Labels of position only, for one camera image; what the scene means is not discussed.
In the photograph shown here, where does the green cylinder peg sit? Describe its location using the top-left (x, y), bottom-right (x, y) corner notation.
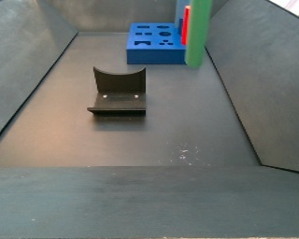
top-left (184, 0), bottom-right (212, 67)

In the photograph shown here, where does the blue shape sorter board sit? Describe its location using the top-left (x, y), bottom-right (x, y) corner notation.
top-left (125, 22), bottom-right (185, 64)

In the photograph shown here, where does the black curved holder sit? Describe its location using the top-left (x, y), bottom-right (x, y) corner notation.
top-left (86, 68), bottom-right (147, 115)

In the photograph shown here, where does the red hexagonal peg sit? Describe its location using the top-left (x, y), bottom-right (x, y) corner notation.
top-left (180, 5), bottom-right (191, 45)

